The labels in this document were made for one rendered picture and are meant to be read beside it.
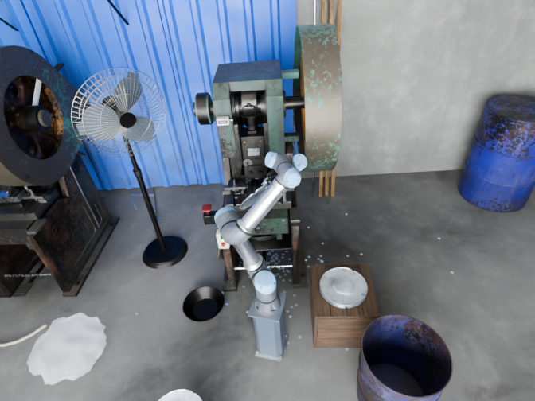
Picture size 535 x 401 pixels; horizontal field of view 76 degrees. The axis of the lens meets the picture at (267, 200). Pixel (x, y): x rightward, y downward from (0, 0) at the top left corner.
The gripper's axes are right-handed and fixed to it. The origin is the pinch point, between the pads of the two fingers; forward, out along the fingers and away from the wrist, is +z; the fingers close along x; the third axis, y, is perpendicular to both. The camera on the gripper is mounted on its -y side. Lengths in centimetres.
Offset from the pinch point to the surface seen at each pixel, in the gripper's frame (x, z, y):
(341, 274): 76, 17, -19
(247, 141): -27.5, 12.7, -19.4
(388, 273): 114, 33, -70
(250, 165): -15.4, 23.9, -18.5
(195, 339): 55, 92, 56
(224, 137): -37.2, 14.1, -7.6
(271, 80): -44, -21, -31
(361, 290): 87, 6, -15
